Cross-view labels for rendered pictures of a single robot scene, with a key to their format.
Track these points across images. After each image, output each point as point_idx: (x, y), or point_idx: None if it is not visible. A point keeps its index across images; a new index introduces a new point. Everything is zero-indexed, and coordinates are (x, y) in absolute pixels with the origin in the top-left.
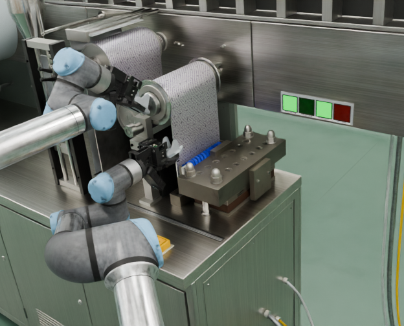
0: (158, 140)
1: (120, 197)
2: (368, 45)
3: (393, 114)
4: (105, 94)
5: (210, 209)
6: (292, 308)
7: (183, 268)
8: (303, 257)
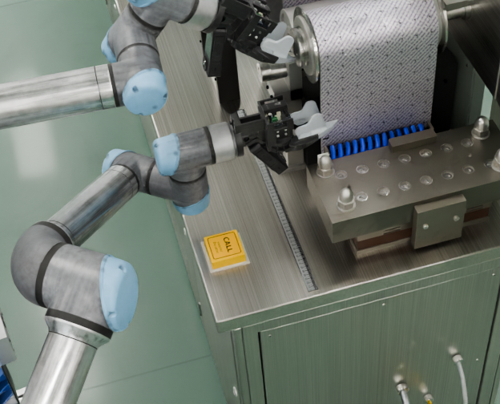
0: (317, 90)
1: (187, 176)
2: None
3: None
4: (204, 32)
5: None
6: (475, 392)
7: (231, 305)
8: None
